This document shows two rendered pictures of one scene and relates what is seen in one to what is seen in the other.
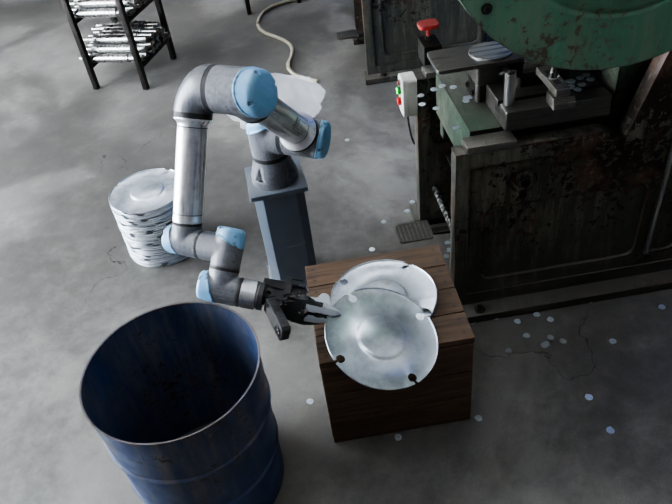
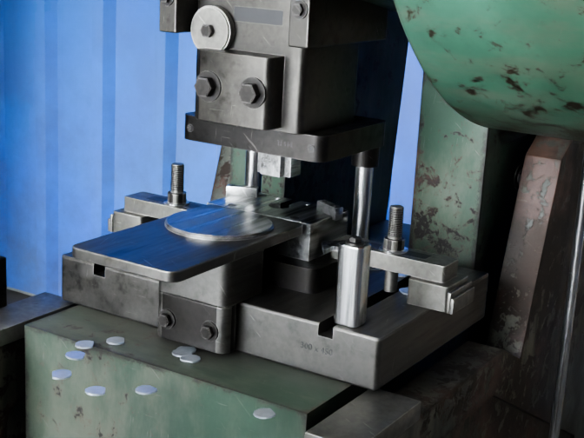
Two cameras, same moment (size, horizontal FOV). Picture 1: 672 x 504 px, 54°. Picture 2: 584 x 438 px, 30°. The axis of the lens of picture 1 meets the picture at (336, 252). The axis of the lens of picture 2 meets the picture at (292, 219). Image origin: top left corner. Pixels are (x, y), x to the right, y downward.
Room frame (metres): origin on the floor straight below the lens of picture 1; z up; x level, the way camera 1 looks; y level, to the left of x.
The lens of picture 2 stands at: (1.05, 0.42, 1.11)
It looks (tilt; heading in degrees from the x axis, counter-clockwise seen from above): 15 degrees down; 304
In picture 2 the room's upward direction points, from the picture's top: 3 degrees clockwise
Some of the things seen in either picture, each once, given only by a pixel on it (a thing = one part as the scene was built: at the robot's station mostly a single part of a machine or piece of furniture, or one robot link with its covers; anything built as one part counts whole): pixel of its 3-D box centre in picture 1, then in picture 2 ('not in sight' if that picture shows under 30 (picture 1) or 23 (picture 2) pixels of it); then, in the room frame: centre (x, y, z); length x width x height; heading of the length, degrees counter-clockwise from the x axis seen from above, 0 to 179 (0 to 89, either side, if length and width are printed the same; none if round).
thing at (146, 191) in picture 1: (147, 190); not in sight; (2.11, 0.68, 0.26); 0.29 x 0.29 x 0.01
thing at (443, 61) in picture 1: (473, 74); (192, 288); (1.79, -0.48, 0.72); 0.25 x 0.14 x 0.14; 93
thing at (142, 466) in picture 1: (195, 426); not in sight; (1.03, 0.42, 0.24); 0.42 x 0.42 x 0.48
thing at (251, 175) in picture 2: not in sight; (254, 168); (1.88, -0.71, 0.81); 0.02 x 0.02 x 0.14
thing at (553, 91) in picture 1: (554, 77); (400, 250); (1.63, -0.66, 0.76); 0.17 x 0.06 x 0.10; 3
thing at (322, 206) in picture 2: not in sight; (329, 209); (1.73, -0.67, 0.78); 0.04 x 0.03 x 0.02; 3
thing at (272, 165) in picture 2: not in sight; (277, 158); (1.80, -0.64, 0.84); 0.05 x 0.03 x 0.04; 3
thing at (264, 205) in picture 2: (530, 52); (276, 223); (1.80, -0.65, 0.76); 0.15 x 0.09 x 0.05; 3
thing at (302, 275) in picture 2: (532, 64); (279, 250); (1.80, -0.66, 0.72); 0.20 x 0.16 x 0.03; 3
